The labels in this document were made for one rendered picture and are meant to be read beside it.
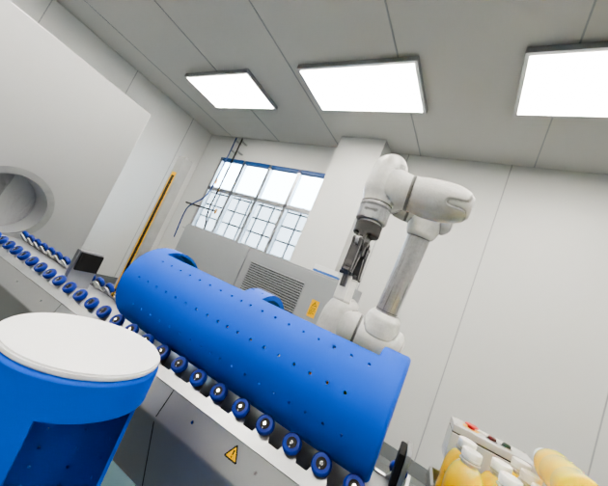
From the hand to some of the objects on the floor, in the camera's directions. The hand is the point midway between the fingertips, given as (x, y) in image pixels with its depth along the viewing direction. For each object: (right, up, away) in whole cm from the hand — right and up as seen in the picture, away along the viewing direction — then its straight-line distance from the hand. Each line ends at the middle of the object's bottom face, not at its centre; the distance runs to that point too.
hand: (345, 290), depth 81 cm
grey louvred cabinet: (-109, -131, +220) cm, 278 cm away
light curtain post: (-144, -94, +66) cm, 184 cm away
